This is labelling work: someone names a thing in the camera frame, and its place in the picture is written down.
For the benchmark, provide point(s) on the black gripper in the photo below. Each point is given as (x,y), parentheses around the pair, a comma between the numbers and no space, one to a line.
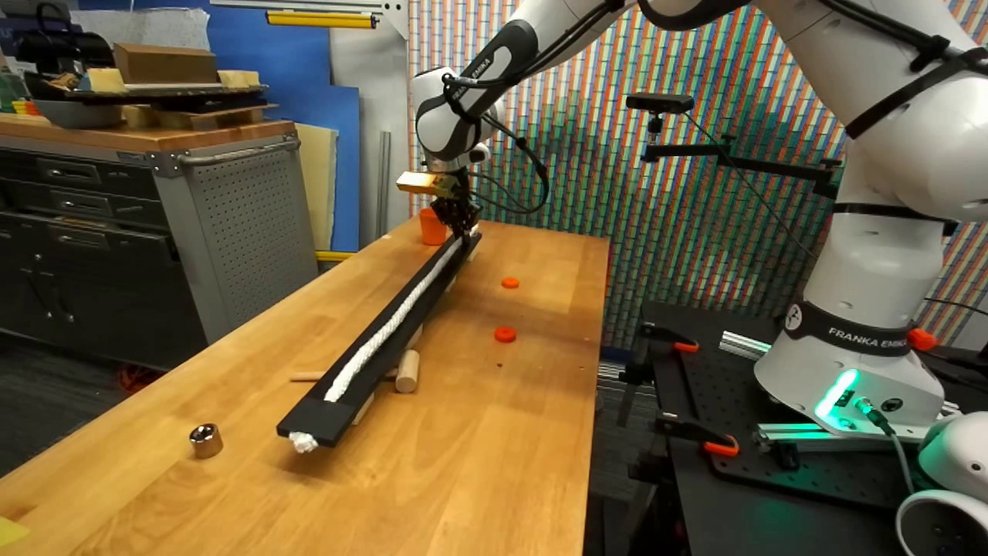
(459,205)

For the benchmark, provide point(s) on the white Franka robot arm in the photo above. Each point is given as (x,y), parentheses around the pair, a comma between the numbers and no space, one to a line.
(896,258)

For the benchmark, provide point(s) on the long black board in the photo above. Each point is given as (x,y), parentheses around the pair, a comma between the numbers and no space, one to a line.
(313,423)

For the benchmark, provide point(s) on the small orange disc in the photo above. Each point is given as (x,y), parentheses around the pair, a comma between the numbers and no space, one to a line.
(505,333)
(510,282)

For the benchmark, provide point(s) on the beige leaning panel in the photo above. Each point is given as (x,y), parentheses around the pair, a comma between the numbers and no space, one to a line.
(317,187)

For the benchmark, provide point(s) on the short wooden dowel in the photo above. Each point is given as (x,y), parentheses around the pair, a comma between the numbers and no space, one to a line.
(409,371)

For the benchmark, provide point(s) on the blue foam panel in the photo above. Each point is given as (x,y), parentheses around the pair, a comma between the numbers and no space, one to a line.
(296,93)

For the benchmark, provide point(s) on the grey perforated tool cabinet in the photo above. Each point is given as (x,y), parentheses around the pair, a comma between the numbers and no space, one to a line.
(237,237)

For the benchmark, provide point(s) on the multicoloured patterned backdrop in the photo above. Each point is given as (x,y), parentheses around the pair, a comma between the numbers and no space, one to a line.
(700,237)

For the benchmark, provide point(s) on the yellow level bar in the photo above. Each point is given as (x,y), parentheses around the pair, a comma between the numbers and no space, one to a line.
(318,18)

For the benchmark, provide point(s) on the beige foam block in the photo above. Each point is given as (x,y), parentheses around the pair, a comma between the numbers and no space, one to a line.
(238,80)
(106,80)

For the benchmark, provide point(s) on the wooden plank stack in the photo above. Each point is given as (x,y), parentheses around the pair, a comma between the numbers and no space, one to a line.
(194,118)

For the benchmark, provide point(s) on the brown wooden box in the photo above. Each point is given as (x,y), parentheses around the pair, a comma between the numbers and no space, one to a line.
(166,67)

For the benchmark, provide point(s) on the wooden boards stack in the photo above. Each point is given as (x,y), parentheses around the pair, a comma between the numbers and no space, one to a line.
(73,112)

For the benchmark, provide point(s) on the black breadboard table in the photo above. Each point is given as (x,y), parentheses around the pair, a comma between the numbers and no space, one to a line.
(781,513)

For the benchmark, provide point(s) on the orange red knob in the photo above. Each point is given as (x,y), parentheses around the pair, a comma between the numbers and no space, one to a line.
(925,338)

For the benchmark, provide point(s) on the yellow sticky note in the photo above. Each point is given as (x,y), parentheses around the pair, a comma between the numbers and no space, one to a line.
(7,532)

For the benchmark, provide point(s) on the white round device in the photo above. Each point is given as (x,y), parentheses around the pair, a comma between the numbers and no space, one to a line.
(957,459)

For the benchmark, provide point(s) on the black stereo camera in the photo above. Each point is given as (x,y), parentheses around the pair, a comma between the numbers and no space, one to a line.
(658,104)

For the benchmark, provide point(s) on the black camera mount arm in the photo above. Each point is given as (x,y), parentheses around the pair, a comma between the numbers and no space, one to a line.
(742,159)

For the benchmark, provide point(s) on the aluminium rail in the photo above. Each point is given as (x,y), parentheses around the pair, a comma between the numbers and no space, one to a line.
(803,434)
(742,344)

